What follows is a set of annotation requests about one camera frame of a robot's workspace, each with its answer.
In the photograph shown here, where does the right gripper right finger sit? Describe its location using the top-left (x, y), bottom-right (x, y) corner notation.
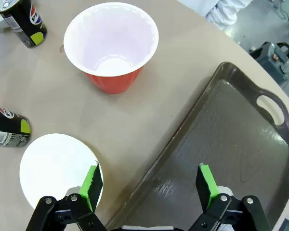
top-left (187, 163), bottom-right (273, 231)

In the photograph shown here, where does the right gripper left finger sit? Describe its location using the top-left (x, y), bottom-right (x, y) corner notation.
top-left (26, 165), bottom-right (106, 231)

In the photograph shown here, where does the red plastic cup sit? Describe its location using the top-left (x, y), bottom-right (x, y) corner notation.
top-left (63, 1), bottom-right (159, 94)

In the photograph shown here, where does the black Pepsi soda can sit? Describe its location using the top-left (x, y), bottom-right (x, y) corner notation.
top-left (0, 0), bottom-right (48, 48)
top-left (0, 104), bottom-right (32, 148)

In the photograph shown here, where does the person's left forearm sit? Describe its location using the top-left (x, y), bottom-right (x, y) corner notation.
top-left (205, 0), bottom-right (252, 31)

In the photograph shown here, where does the brown plastic serving tray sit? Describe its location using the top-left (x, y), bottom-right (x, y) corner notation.
top-left (105, 61), bottom-right (289, 231)

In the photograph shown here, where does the black wheeled device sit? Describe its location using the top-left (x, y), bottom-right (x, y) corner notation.
top-left (249, 41), bottom-right (289, 85)

